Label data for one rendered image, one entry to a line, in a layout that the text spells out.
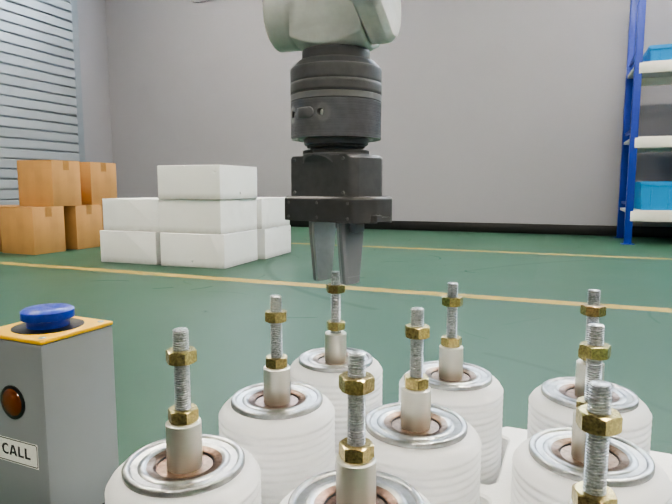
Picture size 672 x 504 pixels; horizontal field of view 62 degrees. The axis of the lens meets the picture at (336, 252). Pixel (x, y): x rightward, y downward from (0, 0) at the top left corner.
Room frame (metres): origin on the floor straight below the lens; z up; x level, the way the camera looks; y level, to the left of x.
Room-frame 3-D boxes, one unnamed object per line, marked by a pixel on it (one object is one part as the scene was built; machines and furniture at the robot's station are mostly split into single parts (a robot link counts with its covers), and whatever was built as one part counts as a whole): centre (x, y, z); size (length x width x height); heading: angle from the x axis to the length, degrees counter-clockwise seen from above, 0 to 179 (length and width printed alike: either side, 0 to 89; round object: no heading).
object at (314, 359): (0.55, 0.00, 0.25); 0.08 x 0.08 x 0.01
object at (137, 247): (3.28, 1.10, 0.09); 0.39 x 0.39 x 0.18; 69
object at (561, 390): (0.46, -0.22, 0.25); 0.08 x 0.08 x 0.01
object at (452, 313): (0.51, -0.11, 0.30); 0.01 x 0.01 x 0.08
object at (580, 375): (0.46, -0.22, 0.26); 0.02 x 0.02 x 0.03
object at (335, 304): (0.55, 0.00, 0.31); 0.01 x 0.01 x 0.08
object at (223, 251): (3.12, 0.71, 0.09); 0.39 x 0.39 x 0.18; 72
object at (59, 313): (0.45, 0.24, 0.32); 0.04 x 0.04 x 0.02
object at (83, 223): (3.95, 1.86, 0.15); 0.30 x 0.24 x 0.30; 69
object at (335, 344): (0.55, 0.00, 0.26); 0.02 x 0.02 x 0.03
